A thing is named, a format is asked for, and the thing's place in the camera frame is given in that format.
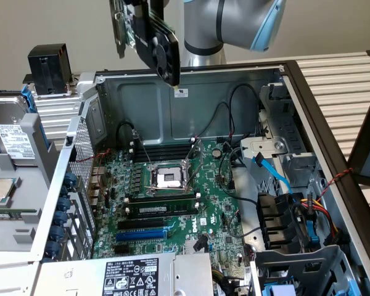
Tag short black looped wire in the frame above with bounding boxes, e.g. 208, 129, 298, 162
115, 121, 137, 146

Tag silver power supply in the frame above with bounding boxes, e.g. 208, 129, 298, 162
38, 252, 215, 296

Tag black RAM stick with label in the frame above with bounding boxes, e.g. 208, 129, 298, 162
126, 203, 200, 219

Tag black graphics card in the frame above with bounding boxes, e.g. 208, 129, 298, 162
109, 0, 182, 88

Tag red black twisted wire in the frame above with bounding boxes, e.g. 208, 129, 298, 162
319, 167, 355, 198

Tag long black expansion slot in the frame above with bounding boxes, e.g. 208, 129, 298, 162
117, 216, 167, 231

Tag blue card retention clip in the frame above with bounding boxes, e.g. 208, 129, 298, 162
57, 197, 72, 213
53, 211, 68, 228
46, 240, 62, 257
49, 226, 65, 243
64, 172, 78, 188

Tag blue disk caddy handle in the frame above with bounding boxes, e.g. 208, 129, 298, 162
305, 215, 321, 245

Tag grey parts rack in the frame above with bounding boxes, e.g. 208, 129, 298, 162
0, 113, 61, 255

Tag black power supply label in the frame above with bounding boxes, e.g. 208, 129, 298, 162
103, 258, 160, 296

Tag open grey PC case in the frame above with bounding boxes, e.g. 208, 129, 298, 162
30, 60, 370, 296

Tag dark framed panel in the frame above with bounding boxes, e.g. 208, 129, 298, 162
346, 89, 370, 186

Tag CPU socket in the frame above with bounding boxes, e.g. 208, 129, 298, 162
145, 160, 195, 197

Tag blue-grey metal disk bay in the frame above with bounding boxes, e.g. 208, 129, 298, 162
253, 245, 369, 296

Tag silver hard disk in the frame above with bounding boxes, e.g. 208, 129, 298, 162
0, 95, 39, 161

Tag blue expansion slot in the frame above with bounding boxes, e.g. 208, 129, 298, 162
115, 228, 170, 244

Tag silver drive bracket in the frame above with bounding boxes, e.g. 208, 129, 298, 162
239, 137, 288, 173

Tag short black expansion slot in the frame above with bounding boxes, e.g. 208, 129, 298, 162
113, 245, 134, 256

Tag black wire over motherboard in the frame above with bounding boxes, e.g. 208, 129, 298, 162
234, 195, 260, 206

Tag black plastic box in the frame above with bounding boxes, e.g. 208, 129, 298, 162
27, 43, 73, 96

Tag thin red wire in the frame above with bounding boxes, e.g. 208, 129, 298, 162
75, 149, 112, 163

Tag grey metal disk bay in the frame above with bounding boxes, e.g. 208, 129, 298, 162
258, 82, 326, 194

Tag black RAM slot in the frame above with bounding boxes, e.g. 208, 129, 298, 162
134, 155, 191, 163
132, 143, 194, 150
133, 151, 192, 158
133, 147, 193, 155

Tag blue flat disk wire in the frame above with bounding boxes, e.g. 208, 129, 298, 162
252, 151, 294, 195

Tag blue hard disk caddy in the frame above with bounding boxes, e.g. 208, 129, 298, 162
0, 84, 49, 149

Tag green RAM stick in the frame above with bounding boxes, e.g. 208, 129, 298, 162
0, 208, 38, 219

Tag green motherboard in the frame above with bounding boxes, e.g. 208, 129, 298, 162
91, 140, 254, 279

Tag blue plastic piece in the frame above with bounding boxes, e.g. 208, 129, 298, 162
263, 283, 294, 296

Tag metal socket cover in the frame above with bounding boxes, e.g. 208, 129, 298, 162
182, 138, 205, 189

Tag yellow red power wires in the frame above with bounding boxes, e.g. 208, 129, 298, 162
291, 197, 343, 246

